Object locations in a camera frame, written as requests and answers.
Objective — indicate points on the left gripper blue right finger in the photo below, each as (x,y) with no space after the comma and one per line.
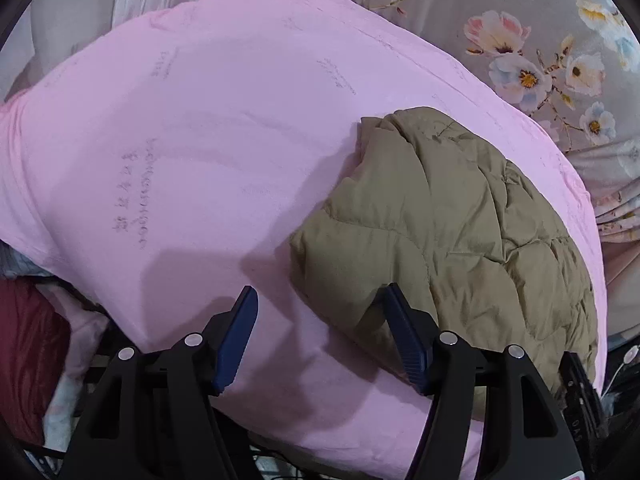
(413,332)

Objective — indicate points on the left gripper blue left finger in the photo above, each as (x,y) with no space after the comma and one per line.
(226,336)

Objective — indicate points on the khaki puffer jacket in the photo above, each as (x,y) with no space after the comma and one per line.
(439,211)

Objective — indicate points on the pink bed sheet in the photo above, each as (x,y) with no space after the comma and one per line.
(166,165)

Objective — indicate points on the dark red cloth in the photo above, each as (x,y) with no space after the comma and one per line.
(34,343)

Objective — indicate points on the grey floral duvet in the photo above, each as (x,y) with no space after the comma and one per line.
(571,65)

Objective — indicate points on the silver pleated bed skirt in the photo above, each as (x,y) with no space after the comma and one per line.
(49,31)

